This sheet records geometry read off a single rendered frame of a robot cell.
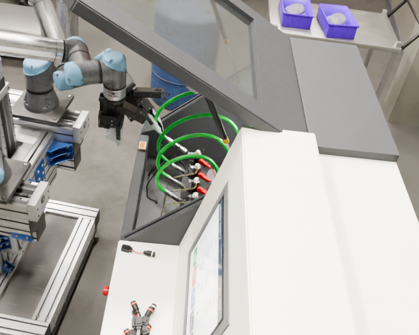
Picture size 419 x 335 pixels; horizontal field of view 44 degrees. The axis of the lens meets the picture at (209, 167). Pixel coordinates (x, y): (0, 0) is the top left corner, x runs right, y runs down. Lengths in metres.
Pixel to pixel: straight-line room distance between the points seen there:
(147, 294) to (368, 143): 0.87
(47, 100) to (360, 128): 1.34
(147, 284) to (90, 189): 1.78
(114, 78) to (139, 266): 0.65
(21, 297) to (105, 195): 1.00
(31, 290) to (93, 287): 0.39
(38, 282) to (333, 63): 1.76
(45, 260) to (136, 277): 1.12
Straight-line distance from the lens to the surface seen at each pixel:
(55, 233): 3.01
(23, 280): 2.84
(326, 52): 2.15
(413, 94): 4.62
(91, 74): 1.71
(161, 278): 1.84
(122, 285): 1.82
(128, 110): 1.81
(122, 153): 3.80
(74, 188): 3.55
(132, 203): 2.11
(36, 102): 2.41
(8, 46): 1.78
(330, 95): 1.89
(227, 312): 1.24
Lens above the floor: 2.46
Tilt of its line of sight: 41 degrees down
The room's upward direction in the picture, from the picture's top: 9 degrees clockwise
